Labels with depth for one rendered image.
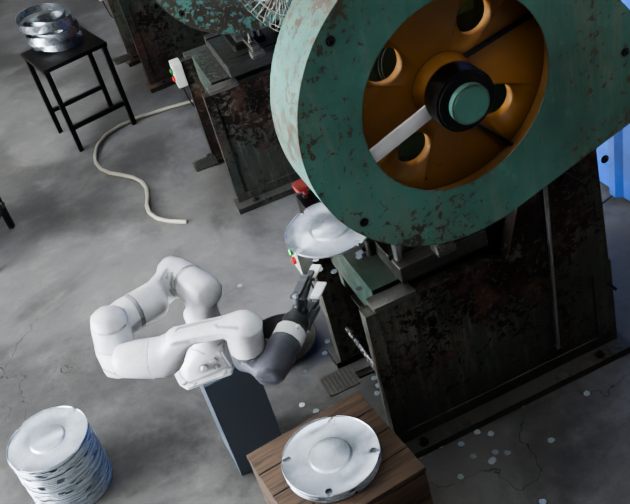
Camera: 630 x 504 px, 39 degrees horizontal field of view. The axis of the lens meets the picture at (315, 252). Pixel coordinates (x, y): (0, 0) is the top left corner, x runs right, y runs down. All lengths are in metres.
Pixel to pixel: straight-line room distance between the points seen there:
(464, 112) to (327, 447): 1.08
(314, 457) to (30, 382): 1.65
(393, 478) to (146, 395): 1.34
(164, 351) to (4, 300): 2.19
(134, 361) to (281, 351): 0.39
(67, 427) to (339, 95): 1.74
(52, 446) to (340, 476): 1.11
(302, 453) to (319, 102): 1.12
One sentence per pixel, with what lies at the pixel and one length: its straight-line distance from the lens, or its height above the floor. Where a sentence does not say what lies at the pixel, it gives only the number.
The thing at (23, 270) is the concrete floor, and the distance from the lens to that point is 4.63.
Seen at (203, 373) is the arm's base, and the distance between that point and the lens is 2.86.
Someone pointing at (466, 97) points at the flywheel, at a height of 1.36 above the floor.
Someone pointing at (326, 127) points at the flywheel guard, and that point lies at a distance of 2.03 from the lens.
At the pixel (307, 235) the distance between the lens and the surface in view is 2.75.
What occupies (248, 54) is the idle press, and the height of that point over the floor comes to 0.71.
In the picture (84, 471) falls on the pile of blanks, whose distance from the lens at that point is 3.25.
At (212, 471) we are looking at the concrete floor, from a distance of 3.23.
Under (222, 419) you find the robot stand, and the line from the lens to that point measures 2.97.
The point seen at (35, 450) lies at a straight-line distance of 3.25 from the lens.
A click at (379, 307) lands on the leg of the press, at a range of 2.64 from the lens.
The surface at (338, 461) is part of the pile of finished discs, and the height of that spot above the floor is 0.38.
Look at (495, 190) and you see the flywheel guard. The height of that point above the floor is 1.02.
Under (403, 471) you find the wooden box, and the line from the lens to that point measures 2.59.
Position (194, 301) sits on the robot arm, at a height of 0.79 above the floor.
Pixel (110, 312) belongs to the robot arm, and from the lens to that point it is 2.47.
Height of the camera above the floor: 2.37
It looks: 36 degrees down
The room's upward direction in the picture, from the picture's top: 16 degrees counter-clockwise
